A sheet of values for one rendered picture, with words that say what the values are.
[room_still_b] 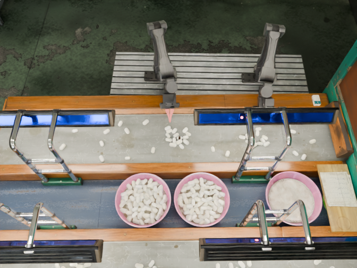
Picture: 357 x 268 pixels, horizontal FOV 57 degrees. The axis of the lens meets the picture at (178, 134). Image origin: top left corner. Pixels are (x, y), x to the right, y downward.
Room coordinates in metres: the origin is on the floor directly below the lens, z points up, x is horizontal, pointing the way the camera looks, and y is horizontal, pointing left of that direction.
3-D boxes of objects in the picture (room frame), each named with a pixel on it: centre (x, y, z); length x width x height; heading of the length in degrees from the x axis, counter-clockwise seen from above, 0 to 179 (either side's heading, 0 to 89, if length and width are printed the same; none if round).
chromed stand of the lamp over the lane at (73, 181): (0.68, 0.60, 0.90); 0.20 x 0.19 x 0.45; 91
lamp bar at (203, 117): (0.77, -0.38, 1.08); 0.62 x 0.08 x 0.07; 91
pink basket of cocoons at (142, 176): (0.48, 0.17, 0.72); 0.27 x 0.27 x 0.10
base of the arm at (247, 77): (1.28, -0.49, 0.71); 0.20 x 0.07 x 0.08; 89
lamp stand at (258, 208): (0.29, -0.38, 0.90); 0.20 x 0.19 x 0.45; 91
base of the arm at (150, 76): (1.29, 0.11, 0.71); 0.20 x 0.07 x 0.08; 89
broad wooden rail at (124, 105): (1.04, 0.06, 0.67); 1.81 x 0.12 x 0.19; 91
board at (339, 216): (0.50, -0.77, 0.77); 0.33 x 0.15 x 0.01; 1
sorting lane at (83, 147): (0.83, 0.06, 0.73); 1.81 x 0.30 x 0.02; 91
